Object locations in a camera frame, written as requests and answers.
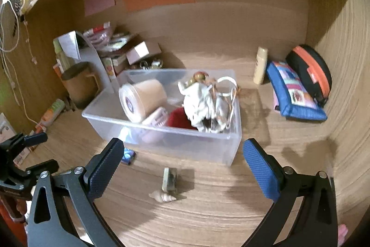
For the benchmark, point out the red velvet pouch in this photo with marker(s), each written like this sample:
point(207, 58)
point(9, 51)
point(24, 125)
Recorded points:
point(177, 119)

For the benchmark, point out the pile of packets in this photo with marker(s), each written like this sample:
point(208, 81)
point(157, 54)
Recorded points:
point(107, 38)

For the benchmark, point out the green orange tube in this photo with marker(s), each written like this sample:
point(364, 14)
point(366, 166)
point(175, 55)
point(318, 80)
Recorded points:
point(52, 112)

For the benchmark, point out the black orange zip case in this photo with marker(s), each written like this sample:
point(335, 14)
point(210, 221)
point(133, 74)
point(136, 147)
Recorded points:
point(306, 67)

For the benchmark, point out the brown cup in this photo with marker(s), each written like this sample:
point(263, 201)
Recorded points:
point(78, 85)

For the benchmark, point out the person's right hand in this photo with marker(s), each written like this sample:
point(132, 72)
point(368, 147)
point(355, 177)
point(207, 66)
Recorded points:
point(342, 234)

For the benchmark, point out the pink white small box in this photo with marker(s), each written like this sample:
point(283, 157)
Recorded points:
point(143, 53)

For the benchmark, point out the small greenish box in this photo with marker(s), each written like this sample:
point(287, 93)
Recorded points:
point(170, 179)

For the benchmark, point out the small glass ornaments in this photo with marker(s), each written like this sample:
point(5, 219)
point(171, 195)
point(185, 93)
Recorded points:
point(150, 64)

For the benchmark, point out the blue foil packet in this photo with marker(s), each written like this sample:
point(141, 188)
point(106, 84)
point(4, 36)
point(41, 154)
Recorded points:
point(128, 156)

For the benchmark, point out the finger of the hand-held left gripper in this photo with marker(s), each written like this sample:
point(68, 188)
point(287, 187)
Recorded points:
point(36, 139)
point(43, 166)

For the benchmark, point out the wooden desktop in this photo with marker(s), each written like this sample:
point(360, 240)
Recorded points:
point(216, 206)

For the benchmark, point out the grey desk organizer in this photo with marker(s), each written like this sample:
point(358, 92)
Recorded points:
point(92, 61)

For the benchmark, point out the white carton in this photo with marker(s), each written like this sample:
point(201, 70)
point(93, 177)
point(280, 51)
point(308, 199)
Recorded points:
point(5, 128)

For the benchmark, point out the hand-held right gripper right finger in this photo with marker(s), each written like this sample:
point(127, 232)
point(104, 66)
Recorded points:
point(260, 169)

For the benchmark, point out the translucent plastic storage box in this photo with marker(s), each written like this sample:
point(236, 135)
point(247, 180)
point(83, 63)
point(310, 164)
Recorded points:
point(185, 145)

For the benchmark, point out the fruit print small carton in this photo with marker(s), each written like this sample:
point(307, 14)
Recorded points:
point(109, 70)

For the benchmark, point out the blue patchwork pouch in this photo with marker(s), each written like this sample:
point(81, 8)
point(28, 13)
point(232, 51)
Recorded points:
point(277, 76)

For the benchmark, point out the cream bottle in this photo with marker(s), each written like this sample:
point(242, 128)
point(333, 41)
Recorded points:
point(261, 66)

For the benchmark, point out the cream tape roll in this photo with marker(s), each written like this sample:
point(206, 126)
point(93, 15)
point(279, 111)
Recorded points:
point(144, 96)

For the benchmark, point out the red object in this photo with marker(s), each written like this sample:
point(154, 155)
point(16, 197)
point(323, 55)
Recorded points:
point(7, 218)

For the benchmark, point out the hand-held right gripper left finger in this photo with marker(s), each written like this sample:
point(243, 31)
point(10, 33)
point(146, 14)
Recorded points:
point(105, 169)

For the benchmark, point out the seashell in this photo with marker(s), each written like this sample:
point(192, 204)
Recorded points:
point(163, 196)

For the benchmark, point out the gold organza pouch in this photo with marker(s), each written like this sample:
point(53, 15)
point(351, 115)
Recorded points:
point(200, 76)

